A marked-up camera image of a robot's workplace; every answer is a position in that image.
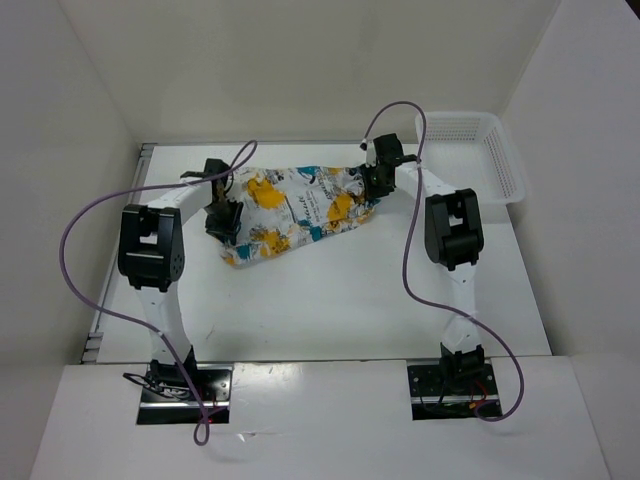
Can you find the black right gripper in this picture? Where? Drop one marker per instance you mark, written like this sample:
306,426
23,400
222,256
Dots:
371,191

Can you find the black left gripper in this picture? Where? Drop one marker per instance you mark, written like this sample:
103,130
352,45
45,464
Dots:
229,227

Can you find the colourful patterned shorts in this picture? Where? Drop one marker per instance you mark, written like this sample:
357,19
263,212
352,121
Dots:
287,208

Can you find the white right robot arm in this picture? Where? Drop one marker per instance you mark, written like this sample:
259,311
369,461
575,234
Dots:
453,240

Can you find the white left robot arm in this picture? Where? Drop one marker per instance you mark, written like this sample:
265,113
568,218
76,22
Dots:
151,255

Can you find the white plastic basket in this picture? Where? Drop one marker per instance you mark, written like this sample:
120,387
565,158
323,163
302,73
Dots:
471,150

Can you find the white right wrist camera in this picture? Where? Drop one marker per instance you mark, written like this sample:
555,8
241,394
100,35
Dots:
370,153

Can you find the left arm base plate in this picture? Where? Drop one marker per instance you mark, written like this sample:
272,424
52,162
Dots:
172,402

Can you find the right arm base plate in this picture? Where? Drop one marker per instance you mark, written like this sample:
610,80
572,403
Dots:
433,398

